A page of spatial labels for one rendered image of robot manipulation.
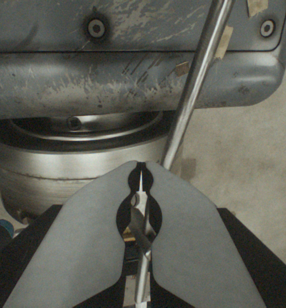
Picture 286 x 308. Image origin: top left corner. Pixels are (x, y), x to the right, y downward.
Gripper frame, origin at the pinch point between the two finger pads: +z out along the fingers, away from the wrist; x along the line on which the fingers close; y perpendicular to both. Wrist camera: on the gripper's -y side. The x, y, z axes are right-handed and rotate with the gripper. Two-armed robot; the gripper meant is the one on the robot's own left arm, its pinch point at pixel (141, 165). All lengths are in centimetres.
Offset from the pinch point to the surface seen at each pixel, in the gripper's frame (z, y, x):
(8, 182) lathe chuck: 14.2, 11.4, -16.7
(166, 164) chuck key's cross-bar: 6.6, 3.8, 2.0
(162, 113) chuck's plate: 27.7, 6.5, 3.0
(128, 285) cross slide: 40, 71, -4
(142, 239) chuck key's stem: 7.2, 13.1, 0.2
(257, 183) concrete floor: 163, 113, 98
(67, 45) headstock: 10.6, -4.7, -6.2
